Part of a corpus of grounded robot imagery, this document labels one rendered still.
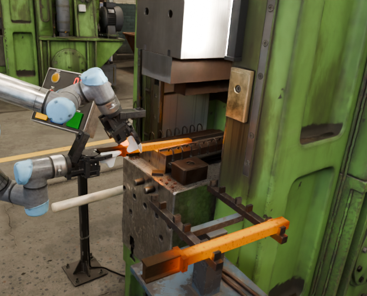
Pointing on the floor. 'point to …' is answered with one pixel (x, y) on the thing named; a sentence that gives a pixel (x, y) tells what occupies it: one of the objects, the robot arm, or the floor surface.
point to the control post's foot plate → (77, 279)
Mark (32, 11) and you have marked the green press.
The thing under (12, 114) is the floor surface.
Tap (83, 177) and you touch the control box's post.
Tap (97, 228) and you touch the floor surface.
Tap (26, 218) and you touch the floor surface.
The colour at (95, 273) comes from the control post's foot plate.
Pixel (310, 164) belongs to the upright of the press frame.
